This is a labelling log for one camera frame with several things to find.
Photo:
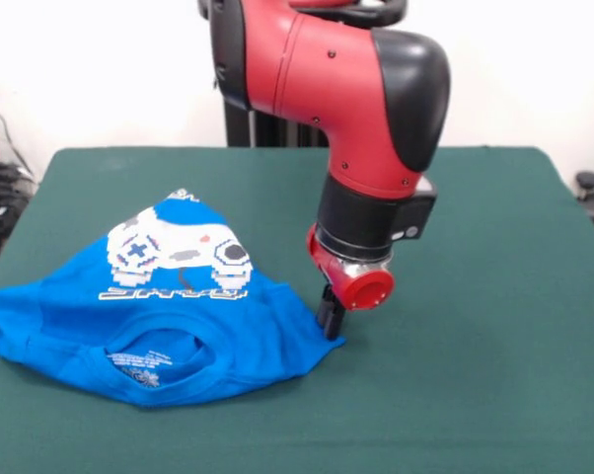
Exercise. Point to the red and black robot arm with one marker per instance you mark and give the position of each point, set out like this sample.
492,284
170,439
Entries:
336,99

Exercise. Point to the dark green table cloth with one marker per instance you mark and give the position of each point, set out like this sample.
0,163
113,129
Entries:
474,370

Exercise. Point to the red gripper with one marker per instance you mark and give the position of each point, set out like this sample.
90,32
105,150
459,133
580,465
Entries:
358,286

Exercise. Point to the black office chair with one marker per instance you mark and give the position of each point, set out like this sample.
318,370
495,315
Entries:
589,180

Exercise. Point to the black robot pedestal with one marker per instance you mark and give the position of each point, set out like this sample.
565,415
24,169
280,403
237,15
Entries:
257,131

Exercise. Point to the blue printed T-shirt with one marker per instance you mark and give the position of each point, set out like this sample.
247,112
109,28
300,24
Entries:
178,345

